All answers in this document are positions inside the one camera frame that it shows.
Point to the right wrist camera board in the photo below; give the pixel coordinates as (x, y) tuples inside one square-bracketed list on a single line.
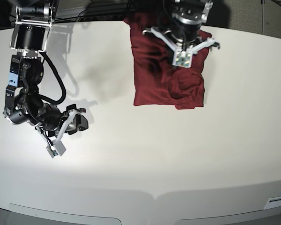
[(56, 149)]

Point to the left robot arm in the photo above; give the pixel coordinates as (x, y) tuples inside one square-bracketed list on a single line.
[(189, 7)]

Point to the black power strip red switch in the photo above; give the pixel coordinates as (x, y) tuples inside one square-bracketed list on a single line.
[(89, 18)]

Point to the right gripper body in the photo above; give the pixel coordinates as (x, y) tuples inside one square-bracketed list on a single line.
[(48, 118)]

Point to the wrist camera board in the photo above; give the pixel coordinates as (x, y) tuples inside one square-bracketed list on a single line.
[(182, 59), (56, 149)]

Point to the thin white vertical pole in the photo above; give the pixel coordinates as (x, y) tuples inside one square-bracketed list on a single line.
[(263, 16)]

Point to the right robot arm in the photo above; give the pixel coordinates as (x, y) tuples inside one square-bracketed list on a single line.
[(23, 102)]

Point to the white label plate on table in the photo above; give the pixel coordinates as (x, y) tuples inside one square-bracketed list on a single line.
[(273, 203)]

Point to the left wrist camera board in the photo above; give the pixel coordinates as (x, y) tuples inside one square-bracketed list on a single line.
[(182, 59)]

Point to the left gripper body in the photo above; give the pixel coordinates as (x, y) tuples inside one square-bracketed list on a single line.
[(183, 34)]

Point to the dark red long-sleeve shirt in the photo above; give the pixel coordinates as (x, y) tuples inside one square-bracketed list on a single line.
[(156, 81)]

